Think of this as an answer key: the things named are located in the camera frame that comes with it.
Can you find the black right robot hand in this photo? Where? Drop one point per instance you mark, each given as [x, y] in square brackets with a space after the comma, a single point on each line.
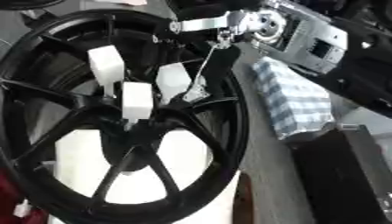
[214, 8]

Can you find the white pin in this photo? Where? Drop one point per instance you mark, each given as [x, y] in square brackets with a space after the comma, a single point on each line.
[137, 100]
[105, 65]

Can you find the black spoked wheel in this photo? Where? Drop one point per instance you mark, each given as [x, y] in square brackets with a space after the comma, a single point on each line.
[109, 114]

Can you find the black round object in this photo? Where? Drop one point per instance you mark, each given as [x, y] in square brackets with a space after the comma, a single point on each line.
[25, 3]

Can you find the white stand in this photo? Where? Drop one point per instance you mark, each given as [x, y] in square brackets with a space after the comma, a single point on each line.
[81, 163]

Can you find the black box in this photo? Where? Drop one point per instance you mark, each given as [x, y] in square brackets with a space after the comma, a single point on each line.
[342, 175]

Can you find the small white connector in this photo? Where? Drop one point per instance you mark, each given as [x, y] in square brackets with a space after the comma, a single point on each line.
[22, 208]

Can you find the red object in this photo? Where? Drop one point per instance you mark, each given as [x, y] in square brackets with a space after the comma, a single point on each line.
[10, 201]

